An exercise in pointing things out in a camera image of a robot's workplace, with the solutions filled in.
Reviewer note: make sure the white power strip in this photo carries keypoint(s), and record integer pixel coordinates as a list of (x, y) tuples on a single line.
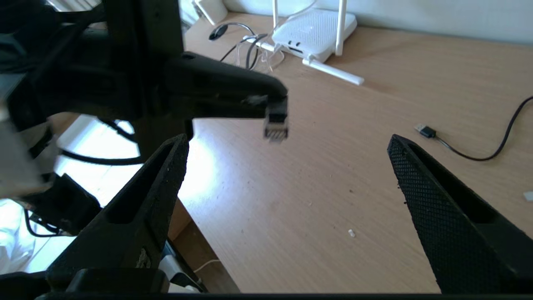
[(177, 271)]

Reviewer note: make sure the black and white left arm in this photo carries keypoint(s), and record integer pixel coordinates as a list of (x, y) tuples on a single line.
[(50, 62)]

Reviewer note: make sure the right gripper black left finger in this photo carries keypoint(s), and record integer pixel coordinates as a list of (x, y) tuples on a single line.
[(133, 225)]

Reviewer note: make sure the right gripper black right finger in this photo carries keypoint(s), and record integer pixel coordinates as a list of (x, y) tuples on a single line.
[(458, 233)]

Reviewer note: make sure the black round desk grommet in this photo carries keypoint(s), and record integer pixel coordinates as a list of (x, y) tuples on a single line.
[(217, 32)]

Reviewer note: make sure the white paper roll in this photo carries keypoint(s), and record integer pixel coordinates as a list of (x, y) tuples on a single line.
[(212, 10)]

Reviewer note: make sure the white router with antennas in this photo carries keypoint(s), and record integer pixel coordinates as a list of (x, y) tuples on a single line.
[(316, 29)]

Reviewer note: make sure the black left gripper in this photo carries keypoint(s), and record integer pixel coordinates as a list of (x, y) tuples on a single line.
[(141, 41)]

